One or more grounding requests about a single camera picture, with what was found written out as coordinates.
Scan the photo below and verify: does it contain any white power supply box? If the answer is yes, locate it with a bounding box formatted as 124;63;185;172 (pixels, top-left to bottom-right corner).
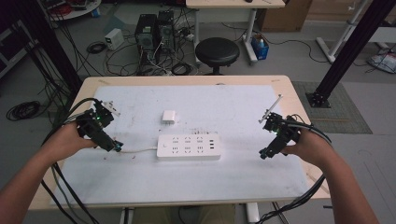
104;27;125;51

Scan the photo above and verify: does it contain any white plug adapter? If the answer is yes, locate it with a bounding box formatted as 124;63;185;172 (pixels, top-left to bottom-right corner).
161;109;177;126

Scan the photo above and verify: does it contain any coiled black cable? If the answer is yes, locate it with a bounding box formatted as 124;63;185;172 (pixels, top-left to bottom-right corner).
86;40;107;55
6;100;42;122

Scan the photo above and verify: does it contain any blue storage box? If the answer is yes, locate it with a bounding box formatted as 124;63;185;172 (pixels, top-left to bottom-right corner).
250;33;270;61

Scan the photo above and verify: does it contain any black computer tower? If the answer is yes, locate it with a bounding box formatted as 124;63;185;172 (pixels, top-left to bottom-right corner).
134;13;159;66
157;9;176;54

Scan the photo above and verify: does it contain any brown cardboard box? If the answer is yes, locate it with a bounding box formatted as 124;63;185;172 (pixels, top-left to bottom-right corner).
257;0;313;33

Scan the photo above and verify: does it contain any white power strip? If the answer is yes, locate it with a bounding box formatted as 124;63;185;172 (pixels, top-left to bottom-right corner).
156;133;222;161

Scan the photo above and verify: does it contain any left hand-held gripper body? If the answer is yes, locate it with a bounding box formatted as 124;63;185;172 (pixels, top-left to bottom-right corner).
76;98;121;152

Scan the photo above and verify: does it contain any black metal frame post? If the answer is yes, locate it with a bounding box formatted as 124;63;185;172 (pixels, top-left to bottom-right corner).
305;0;396;109
17;0;84;94

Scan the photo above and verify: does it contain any round white table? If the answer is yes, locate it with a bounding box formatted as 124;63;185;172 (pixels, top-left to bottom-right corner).
39;0;103;21

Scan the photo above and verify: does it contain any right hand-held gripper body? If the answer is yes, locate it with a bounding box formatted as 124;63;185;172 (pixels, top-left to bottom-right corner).
257;94;303;157

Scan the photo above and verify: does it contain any person's left hand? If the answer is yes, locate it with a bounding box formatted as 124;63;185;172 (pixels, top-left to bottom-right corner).
46;121;98;163

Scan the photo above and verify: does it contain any wooden desk with white legs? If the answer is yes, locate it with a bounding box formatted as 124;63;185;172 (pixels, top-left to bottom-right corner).
185;0;287;65

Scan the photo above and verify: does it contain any white power strip cable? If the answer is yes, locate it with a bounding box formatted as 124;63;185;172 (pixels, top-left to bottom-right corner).
120;146;160;154

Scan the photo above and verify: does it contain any white table mat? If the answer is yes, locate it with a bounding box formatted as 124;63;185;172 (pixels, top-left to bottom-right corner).
50;84;310;207

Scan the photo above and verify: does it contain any white table leg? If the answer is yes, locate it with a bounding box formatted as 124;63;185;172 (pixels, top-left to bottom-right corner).
246;202;262;224

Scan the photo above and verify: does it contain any black round stool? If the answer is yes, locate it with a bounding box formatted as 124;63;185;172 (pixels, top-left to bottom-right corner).
194;36;241;76

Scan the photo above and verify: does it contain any white desk leg frame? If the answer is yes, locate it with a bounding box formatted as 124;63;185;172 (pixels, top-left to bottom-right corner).
315;0;370;64

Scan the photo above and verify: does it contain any white plastic bag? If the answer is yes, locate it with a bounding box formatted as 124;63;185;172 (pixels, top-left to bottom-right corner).
366;51;396;75

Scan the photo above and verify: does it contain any person's right hand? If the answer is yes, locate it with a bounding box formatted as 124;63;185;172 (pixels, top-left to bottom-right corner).
280;128;336;168

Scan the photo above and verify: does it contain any grey floor mat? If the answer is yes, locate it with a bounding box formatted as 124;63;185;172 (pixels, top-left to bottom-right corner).
291;80;374;135

